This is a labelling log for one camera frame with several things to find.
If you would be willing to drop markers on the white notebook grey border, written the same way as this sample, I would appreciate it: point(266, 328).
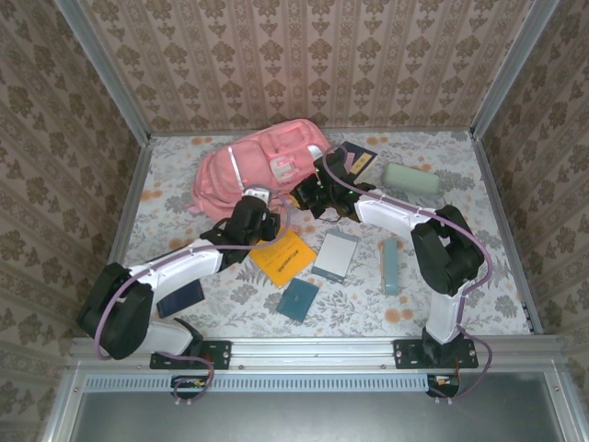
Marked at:
point(333, 255)

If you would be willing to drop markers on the pink backpack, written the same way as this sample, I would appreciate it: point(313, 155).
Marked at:
point(230, 175)

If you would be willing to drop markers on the navy book yellow label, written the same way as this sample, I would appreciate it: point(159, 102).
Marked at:
point(363, 161)

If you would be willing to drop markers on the teal small notebook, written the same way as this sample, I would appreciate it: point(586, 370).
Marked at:
point(296, 299)

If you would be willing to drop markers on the pale green pencil case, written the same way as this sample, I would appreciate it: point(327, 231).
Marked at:
point(409, 180)

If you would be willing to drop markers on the light blue pencil box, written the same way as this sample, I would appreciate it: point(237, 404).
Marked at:
point(390, 271)

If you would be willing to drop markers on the plain dark navy book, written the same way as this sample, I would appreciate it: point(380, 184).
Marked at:
point(181, 299)

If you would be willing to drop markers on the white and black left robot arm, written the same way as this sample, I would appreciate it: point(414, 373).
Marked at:
point(184, 264)

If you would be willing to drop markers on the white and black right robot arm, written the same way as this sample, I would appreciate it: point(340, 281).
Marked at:
point(391, 212)

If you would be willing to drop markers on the black controller board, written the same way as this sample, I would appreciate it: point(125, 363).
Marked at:
point(444, 385)
point(188, 386)

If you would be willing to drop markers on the grey metal panel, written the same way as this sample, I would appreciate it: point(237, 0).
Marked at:
point(322, 419)

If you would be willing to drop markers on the aluminium back rail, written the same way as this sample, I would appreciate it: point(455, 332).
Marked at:
point(391, 131)

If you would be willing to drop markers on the aluminium side rail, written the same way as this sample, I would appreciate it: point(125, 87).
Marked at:
point(130, 207)
point(506, 230)

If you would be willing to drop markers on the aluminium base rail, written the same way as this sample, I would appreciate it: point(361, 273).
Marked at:
point(313, 352)

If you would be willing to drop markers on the aluminium frame post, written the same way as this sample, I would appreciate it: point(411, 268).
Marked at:
point(105, 69)
point(511, 69)

